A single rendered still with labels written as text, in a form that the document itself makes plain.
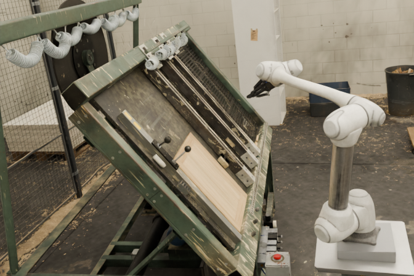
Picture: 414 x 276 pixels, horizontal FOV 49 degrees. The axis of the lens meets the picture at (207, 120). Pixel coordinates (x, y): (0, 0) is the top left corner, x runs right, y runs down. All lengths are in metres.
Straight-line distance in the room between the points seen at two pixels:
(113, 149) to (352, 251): 1.39
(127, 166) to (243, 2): 4.59
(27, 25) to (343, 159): 1.75
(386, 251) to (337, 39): 5.57
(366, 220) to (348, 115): 0.69
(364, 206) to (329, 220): 0.24
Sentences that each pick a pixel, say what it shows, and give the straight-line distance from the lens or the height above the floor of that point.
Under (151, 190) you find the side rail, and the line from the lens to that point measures 2.22.
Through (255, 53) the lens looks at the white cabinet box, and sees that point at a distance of 6.56.
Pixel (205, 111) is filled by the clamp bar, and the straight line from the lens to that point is 3.27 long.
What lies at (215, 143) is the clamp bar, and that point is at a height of 1.22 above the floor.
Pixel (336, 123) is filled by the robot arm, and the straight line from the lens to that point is 2.15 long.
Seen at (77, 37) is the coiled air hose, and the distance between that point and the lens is 2.99.
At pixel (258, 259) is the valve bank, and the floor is 0.74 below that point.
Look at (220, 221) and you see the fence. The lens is 2.52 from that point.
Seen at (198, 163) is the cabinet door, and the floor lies 1.23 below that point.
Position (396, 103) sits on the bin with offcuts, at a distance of 7.01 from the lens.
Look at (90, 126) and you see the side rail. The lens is 2.19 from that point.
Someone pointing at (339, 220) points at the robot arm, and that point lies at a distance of 2.46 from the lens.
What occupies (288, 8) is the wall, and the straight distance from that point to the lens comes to 7.82.
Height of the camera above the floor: 2.33
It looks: 19 degrees down
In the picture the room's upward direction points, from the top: 7 degrees counter-clockwise
